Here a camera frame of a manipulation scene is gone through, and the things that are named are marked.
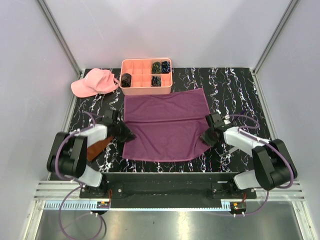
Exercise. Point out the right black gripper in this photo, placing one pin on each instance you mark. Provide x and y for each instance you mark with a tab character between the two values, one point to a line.
204	137

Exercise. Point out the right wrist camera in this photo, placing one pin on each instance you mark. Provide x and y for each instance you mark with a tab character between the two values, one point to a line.
216	122

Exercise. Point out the purple cloth napkin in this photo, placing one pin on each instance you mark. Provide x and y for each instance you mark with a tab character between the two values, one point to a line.
167	127

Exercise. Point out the brown cloth napkin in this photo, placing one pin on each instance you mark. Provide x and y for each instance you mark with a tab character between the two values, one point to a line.
97	148

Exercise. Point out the pink baseball cap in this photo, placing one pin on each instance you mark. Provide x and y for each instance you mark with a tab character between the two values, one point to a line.
97	81

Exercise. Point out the pink divided organizer box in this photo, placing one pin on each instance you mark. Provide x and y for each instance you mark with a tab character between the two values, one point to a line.
150	76

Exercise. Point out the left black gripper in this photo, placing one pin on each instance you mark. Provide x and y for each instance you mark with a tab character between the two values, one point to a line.
127	135

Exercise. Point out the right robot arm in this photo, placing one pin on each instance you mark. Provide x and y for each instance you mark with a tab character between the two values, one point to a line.
273	166

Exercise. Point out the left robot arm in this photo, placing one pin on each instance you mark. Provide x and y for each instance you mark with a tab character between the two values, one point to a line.
69	152

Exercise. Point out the silver knife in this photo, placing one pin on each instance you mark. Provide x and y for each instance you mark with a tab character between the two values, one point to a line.
230	151

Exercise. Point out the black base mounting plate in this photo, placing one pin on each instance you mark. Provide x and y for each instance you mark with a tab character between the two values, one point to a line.
168	191

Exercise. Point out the dark rolled sock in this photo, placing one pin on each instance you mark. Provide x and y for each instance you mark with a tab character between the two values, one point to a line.
126	80

